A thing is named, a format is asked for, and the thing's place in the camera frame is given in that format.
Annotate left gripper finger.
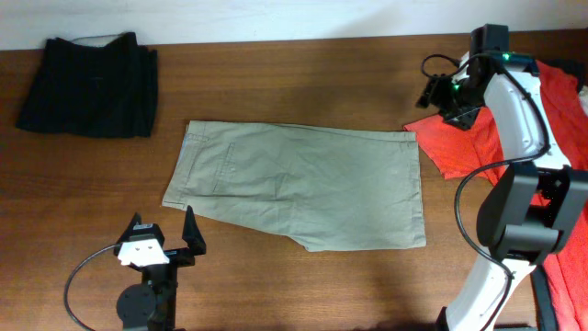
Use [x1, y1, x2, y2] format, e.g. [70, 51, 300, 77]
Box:
[118, 212, 141, 243]
[182, 206, 207, 256]

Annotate dark garment under pile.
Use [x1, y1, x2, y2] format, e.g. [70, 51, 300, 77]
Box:
[530, 58, 588, 331]

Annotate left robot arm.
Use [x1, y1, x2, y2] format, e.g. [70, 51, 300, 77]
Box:
[114, 207, 207, 331]

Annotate white garment at edge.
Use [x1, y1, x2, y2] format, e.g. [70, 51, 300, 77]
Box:
[578, 86, 588, 116]

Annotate folded black garment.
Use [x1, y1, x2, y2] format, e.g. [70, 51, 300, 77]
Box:
[16, 32, 158, 138]

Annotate khaki shorts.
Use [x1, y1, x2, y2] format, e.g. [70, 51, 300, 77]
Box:
[163, 120, 426, 252]

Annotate red printed t-shirt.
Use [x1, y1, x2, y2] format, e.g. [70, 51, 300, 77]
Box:
[404, 62, 587, 331]

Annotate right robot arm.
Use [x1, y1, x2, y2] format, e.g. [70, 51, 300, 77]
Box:
[416, 24, 587, 330]

